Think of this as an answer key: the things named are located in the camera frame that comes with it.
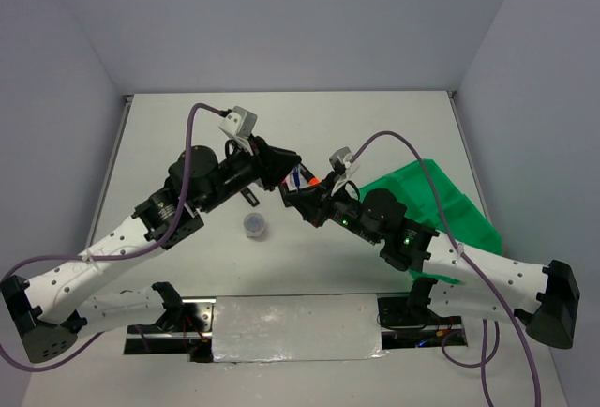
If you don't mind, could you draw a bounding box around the blue cap highlighter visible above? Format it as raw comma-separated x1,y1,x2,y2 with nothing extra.
240,188,260,207

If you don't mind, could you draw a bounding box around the green plastic organizer tray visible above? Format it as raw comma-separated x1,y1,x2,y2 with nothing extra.
360,159,503,255

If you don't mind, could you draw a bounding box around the blue ballpoint pen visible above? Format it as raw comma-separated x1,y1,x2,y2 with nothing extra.
292,166,302,190

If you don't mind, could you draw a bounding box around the silver tape strip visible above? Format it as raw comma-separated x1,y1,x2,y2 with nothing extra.
212,294,385,363

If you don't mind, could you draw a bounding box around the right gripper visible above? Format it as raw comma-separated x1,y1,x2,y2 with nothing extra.
284,170,381,245

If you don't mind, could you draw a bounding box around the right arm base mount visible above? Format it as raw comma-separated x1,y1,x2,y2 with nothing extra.
376,295,467,350

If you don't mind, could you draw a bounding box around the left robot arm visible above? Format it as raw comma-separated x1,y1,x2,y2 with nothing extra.
1,137,301,364

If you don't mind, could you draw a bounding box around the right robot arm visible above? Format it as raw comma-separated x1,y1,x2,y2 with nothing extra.
280,177,580,349

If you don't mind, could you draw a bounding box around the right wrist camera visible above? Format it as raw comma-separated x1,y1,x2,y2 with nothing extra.
329,146,358,191

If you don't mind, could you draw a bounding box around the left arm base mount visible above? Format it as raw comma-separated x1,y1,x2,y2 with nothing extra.
124,297,217,363

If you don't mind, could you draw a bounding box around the clear jar of paper clips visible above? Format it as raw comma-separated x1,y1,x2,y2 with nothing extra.
243,212,267,239

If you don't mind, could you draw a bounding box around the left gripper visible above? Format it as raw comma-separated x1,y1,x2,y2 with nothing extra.
198,132,301,213

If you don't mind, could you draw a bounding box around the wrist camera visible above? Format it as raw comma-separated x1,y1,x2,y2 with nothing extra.
329,146,358,191
219,106,258,142

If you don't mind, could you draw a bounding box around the white glue bottle blue cap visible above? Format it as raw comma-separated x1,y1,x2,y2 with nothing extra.
290,166,302,190

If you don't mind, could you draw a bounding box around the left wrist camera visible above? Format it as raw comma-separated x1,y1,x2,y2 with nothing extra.
219,106,258,142

